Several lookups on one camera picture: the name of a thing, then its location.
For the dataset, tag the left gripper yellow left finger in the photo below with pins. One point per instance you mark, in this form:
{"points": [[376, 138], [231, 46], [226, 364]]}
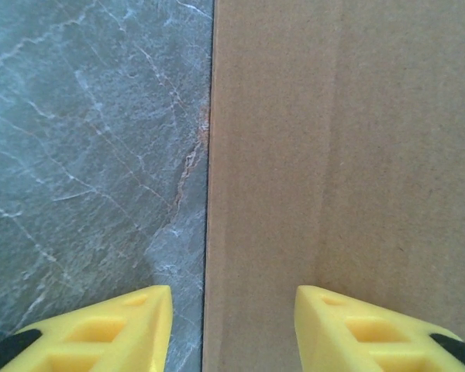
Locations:
{"points": [[139, 348]]}

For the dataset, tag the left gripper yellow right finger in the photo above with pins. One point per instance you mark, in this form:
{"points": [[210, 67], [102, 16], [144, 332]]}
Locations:
{"points": [[325, 341]]}

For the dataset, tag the brown cardboard box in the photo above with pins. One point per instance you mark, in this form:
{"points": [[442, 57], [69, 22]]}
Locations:
{"points": [[333, 155]]}

